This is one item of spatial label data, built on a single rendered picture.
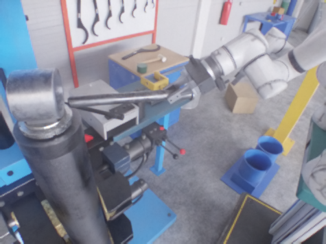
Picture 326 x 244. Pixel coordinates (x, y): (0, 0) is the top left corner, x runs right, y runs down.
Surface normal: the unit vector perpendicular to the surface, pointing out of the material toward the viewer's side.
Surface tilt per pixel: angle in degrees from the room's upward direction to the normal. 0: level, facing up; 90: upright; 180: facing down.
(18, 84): 37
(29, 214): 0
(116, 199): 0
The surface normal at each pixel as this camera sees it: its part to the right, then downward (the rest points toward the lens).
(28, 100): 0.26, 0.35
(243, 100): 0.05, 0.65
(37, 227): 0.09, -0.76
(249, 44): -0.21, -0.03
